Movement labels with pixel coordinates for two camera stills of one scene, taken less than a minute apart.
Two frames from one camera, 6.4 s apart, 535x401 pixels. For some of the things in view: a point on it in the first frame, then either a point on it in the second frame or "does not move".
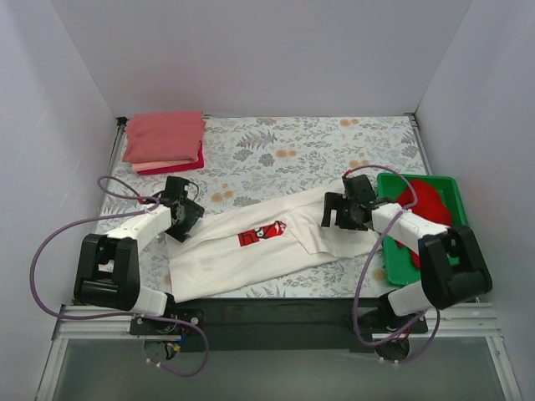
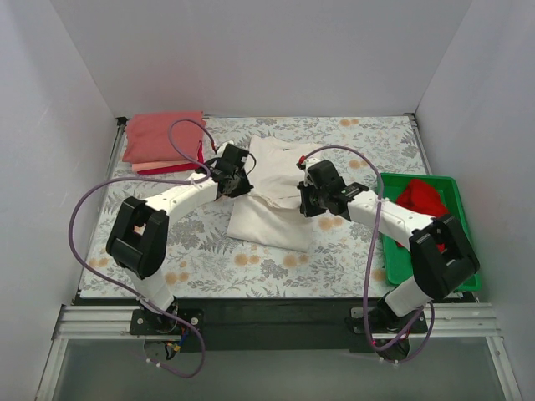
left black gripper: [189, 221] -> [239, 184]
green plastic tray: [400, 265] does not move
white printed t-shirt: [261, 241] -> [275, 211]
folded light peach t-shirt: [149, 166] does not move
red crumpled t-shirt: [429, 205] does not move
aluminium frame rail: [445, 321] does not move
